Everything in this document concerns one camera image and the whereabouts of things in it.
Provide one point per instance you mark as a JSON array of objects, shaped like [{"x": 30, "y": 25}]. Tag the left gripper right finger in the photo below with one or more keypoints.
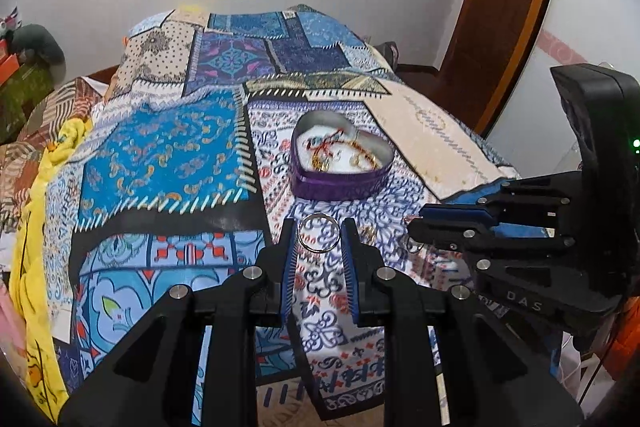
[{"x": 366, "y": 302}]

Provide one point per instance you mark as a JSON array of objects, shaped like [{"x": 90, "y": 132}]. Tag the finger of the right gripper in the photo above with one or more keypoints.
[
  {"x": 463, "y": 228},
  {"x": 470, "y": 201}
]

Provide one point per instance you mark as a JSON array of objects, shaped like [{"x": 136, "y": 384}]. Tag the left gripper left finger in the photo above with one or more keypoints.
[{"x": 274, "y": 299}]

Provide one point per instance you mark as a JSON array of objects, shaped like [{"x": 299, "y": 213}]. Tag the purple heart-shaped tin box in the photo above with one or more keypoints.
[{"x": 332, "y": 159}]

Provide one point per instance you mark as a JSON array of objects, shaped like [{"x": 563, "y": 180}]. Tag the patchwork patterned blue bedspread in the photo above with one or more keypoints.
[{"x": 183, "y": 179}]

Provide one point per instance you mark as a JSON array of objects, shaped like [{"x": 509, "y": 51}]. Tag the dark bag on floor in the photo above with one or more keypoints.
[{"x": 390, "y": 52}]

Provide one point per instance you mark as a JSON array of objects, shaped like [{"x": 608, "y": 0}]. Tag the brown wooden door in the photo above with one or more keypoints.
[{"x": 487, "y": 51}]

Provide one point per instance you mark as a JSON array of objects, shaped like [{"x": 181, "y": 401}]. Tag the yellow blanket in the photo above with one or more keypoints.
[{"x": 27, "y": 285}]

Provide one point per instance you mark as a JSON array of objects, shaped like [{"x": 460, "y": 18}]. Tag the brown patterned cloth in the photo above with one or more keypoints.
[{"x": 20, "y": 159}]

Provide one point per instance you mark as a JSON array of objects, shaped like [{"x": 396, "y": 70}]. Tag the dark green round cushion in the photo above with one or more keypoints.
[{"x": 35, "y": 43}]

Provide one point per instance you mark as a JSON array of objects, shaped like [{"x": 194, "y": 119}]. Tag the orange box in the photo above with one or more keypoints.
[{"x": 8, "y": 68}]

